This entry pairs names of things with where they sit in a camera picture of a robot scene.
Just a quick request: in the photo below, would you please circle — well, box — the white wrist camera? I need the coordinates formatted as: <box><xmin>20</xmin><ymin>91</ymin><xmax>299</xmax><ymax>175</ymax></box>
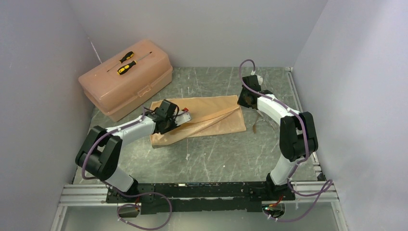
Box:
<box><xmin>174</xmin><ymin>108</ymin><xmax>191</xmax><ymax>126</ymax></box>
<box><xmin>255</xmin><ymin>75</ymin><xmax>263</xmax><ymax>85</ymax></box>

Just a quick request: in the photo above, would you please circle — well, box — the aluminium frame rail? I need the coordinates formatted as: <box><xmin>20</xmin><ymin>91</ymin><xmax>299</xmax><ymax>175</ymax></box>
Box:
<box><xmin>51</xmin><ymin>181</ymin><xmax>349</xmax><ymax>231</ymax></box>

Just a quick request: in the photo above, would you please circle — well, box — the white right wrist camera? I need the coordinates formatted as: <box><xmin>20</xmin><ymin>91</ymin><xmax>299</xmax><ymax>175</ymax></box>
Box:
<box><xmin>255</xmin><ymin>75</ymin><xmax>263</xmax><ymax>85</ymax></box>

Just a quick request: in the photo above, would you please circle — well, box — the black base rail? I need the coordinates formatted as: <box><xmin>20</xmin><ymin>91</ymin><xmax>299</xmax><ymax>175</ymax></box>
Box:
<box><xmin>106</xmin><ymin>181</ymin><xmax>295</xmax><ymax>215</ymax></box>

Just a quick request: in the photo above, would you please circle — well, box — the yellow black screwdriver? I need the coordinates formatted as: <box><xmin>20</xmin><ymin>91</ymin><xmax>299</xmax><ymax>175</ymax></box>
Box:
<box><xmin>107</xmin><ymin>51</ymin><xmax>134</xmax><ymax>72</ymax></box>
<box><xmin>117</xmin><ymin>51</ymin><xmax>152</xmax><ymax>75</ymax></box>

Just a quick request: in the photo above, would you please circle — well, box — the brown wooden utensil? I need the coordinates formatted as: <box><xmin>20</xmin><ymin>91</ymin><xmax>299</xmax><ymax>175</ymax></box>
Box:
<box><xmin>252</xmin><ymin>112</ymin><xmax>262</xmax><ymax>134</ymax></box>

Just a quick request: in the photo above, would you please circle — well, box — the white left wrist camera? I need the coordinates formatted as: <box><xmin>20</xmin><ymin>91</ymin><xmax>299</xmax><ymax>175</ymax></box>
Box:
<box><xmin>174</xmin><ymin>108</ymin><xmax>191</xmax><ymax>126</ymax></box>

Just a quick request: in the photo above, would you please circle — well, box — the pink plastic toolbox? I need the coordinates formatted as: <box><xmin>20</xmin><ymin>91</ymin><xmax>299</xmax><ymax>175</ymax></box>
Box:
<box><xmin>78</xmin><ymin>39</ymin><xmax>173</xmax><ymax>122</ymax></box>

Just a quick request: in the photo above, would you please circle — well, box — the lower yellow black screwdriver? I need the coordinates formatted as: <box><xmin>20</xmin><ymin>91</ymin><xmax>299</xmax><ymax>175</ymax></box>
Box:
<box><xmin>117</xmin><ymin>51</ymin><xmax>152</xmax><ymax>75</ymax></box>

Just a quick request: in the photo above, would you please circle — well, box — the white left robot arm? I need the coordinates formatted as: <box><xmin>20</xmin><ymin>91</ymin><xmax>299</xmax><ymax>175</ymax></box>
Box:
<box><xmin>75</xmin><ymin>100</ymin><xmax>191</xmax><ymax>202</ymax></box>

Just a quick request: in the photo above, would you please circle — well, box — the orange cloth napkin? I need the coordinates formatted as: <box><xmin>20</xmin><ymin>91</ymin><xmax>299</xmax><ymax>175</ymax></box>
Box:
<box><xmin>150</xmin><ymin>95</ymin><xmax>246</xmax><ymax>147</ymax></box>

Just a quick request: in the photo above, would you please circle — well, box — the upper yellow black screwdriver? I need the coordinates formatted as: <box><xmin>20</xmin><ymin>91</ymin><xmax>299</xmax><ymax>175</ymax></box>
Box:
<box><xmin>107</xmin><ymin>51</ymin><xmax>134</xmax><ymax>72</ymax></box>

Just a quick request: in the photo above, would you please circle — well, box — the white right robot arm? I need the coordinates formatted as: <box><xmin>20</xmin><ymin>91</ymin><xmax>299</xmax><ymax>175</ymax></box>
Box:
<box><xmin>238</xmin><ymin>75</ymin><xmax>318</xmax><ymax>200</ymax></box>

